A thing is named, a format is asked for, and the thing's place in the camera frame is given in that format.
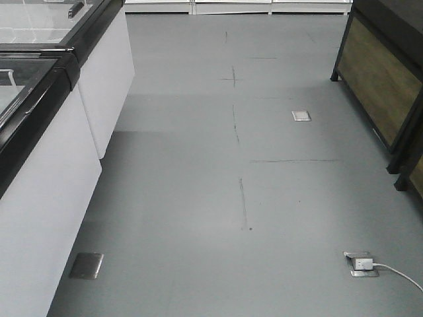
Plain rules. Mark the white supermarket shelf unit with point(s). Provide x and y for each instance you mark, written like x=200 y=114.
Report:
x=210 y=7

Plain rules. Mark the open floor socket box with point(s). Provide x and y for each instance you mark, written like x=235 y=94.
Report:
x=361 y=264

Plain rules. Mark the near chest freezer black rim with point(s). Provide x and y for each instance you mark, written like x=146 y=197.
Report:
x=49 y=170

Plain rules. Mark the chest freezer black rim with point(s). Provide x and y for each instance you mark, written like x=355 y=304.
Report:
x=49 y=170
x=96 y=33

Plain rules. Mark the wooden display stand black frame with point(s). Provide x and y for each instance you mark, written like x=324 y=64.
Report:
x=380 y=62

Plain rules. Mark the dark floor hatch plate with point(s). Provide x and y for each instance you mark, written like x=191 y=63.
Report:
x=86 y=266

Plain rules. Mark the far chest freezer black rim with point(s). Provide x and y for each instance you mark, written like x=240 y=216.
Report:
x=96 y=33

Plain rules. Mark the silver floor socket plate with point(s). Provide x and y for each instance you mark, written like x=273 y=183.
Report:
x=301 y=116

